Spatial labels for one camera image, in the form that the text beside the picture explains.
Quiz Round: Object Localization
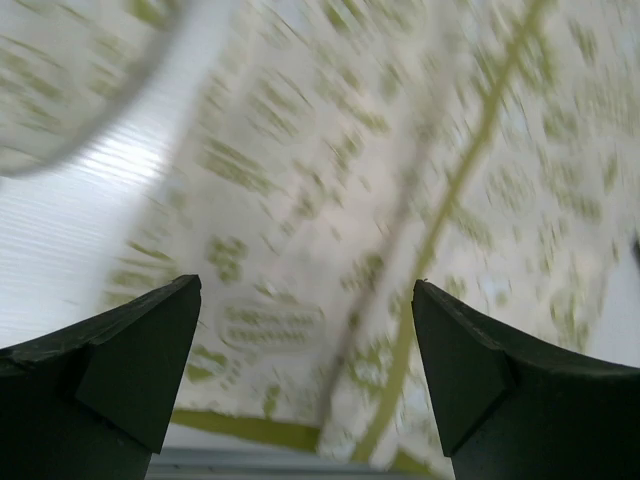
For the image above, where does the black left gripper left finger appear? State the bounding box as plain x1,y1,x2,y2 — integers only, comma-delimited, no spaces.
1,275,201,480

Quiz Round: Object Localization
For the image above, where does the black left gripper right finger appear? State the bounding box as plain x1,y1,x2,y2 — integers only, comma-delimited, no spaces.
412,280,639,479

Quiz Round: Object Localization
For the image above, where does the cream printed hooded jacket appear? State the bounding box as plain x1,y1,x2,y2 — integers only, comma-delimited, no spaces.
1,1,639,479

